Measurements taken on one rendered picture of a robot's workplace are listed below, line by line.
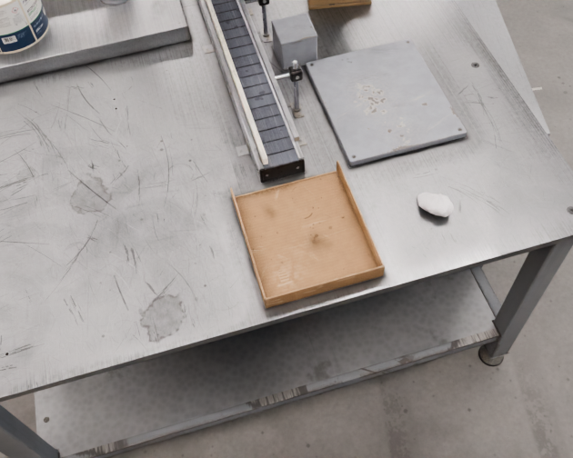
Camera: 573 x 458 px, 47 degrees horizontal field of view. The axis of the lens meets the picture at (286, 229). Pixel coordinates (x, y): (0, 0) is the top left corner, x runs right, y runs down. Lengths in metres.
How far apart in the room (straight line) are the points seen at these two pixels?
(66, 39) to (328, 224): 0.91
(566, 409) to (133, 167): 1.51
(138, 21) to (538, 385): 1.65
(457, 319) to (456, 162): 0.63
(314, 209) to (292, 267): 0.16
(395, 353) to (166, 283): 0.83
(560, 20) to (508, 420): 1.96
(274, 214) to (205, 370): 0.67
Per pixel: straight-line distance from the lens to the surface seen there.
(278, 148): 1.55
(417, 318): 2.06
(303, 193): 1.52
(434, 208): 1.48
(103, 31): 1.94
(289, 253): 1.43
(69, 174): 1.67
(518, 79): 1.84
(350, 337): 2.01
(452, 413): 2.20
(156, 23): 1.92
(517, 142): 1.69
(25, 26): 1.93
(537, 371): 2.32
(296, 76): 1.59
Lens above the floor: 2.05
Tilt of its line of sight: 56 degrees down
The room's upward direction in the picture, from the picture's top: 4 degrees counter-clockwise
